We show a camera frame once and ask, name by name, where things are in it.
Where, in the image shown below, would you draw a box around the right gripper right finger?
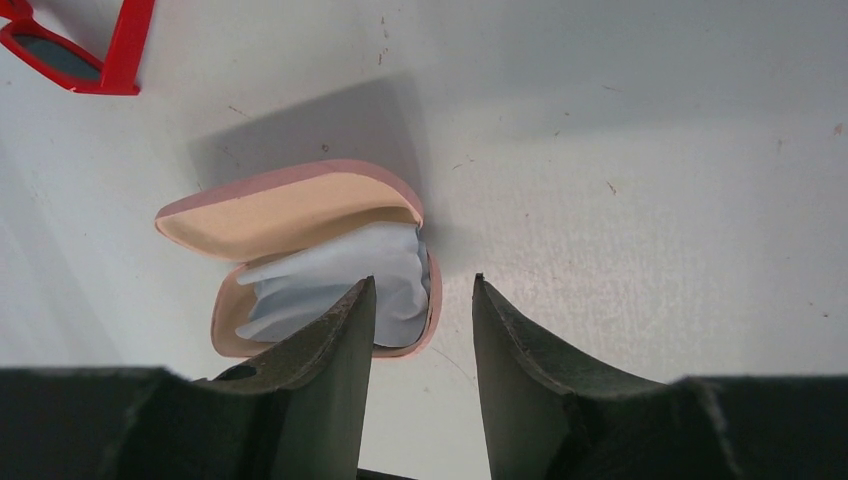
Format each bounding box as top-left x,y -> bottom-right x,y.
472,275 -> 847,479

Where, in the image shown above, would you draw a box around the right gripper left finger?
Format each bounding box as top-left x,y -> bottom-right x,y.
1,278 -> 376,479

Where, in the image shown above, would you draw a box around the blue cleaning cloth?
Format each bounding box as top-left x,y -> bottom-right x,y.
235,222 -> 431,348

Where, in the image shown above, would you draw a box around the pink glasses case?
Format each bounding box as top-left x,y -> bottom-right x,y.
154,159 -> 424,358

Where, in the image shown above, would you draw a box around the red frame sunglasses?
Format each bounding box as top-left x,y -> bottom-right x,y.
1,0 -> 155,96

